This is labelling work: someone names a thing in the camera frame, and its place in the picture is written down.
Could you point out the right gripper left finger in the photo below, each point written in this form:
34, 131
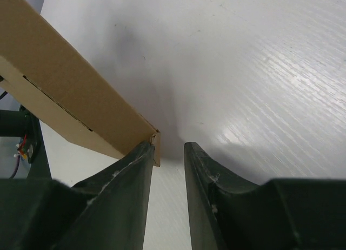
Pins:
105, 211

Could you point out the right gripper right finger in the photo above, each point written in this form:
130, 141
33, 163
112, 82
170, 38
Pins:
227, 211

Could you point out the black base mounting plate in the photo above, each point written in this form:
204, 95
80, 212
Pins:
24, 125

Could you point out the cardboard box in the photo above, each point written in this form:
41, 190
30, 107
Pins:
43, 72

